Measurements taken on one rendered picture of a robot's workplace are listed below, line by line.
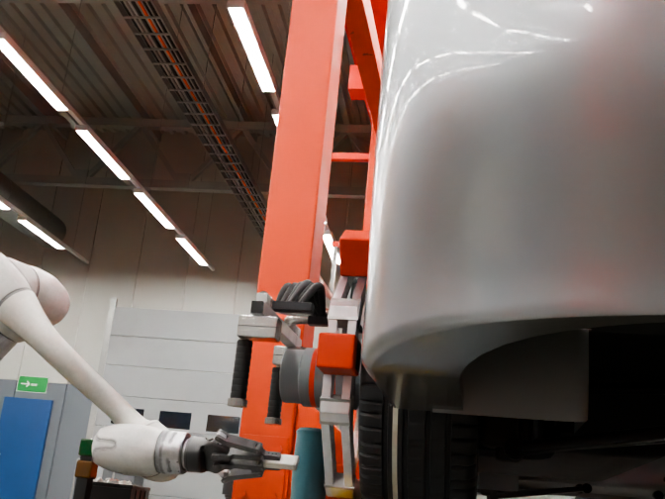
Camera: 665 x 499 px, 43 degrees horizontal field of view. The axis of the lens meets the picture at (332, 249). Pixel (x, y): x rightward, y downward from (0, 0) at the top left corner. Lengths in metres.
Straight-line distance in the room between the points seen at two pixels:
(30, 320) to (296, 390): 0.63
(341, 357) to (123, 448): 0.51
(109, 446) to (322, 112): 1.35
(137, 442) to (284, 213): 1.04
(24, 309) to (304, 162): 1.05
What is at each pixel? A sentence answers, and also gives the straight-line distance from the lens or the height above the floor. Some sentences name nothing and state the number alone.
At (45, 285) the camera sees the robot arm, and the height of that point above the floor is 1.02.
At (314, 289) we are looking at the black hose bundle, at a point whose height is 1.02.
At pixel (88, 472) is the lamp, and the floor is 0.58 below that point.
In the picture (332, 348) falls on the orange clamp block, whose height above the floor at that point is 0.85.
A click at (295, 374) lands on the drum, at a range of 1.98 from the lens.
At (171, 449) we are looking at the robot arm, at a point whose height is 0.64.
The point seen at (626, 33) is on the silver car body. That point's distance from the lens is 1.05.
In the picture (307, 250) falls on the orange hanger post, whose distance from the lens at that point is 2.57.
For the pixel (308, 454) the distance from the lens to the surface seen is 2.09.
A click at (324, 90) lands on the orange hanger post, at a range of 2.79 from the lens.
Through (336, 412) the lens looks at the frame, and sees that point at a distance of 1.73.
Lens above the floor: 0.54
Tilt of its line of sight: 17 degrees up
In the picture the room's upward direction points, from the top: 5 degrees clockwise
